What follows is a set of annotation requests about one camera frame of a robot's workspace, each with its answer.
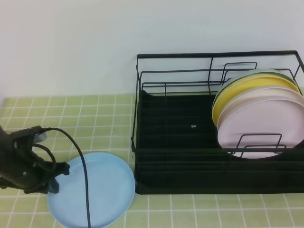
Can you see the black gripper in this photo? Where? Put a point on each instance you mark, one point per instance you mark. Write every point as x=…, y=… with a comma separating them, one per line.
x=27, y=165

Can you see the light blue plate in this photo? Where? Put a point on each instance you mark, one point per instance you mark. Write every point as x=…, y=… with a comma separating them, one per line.
x=108, y=195

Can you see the cream plate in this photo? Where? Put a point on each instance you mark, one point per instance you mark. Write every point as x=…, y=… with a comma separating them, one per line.
x=255, y=93

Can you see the pink plate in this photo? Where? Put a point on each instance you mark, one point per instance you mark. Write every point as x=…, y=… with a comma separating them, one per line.
x=267, y=122

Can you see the yellow plate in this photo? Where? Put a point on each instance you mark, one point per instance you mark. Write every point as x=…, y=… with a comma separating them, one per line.
x=249, y=82

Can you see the green plate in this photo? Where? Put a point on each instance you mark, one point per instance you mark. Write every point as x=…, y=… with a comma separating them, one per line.
x=252, y=72

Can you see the green checkered tablecloth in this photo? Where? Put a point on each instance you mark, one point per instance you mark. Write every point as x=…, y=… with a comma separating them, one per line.
x=104, y=123

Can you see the black wire dish rack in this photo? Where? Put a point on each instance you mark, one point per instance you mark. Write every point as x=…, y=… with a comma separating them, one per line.
x=176, y=91

